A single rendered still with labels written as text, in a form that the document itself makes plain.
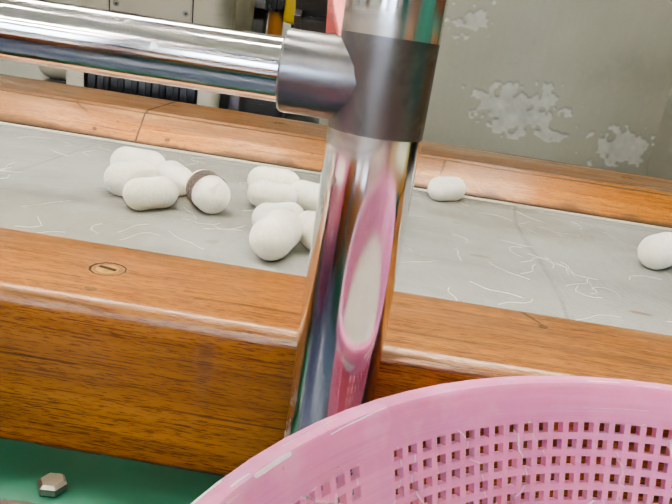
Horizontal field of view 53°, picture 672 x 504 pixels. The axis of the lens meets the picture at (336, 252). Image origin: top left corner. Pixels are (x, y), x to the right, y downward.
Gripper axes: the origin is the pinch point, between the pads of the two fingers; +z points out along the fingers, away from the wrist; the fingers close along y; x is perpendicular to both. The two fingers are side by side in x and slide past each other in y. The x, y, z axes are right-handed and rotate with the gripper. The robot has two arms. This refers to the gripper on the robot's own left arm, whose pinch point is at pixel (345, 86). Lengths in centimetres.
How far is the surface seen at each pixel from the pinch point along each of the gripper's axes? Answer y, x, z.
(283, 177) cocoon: -2.9, 2.1, 6.9
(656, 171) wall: 105, 152, -137
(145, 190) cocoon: -9.3, -2.6, 12.8
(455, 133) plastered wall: 31, 151, -138
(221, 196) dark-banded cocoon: -5.5, -1.6, 11.7
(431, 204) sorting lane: 7.5, 7.3, 3.1
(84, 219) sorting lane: -11.5, -3.2, 15.7
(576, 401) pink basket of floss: 9.2, -15.6, 25.9
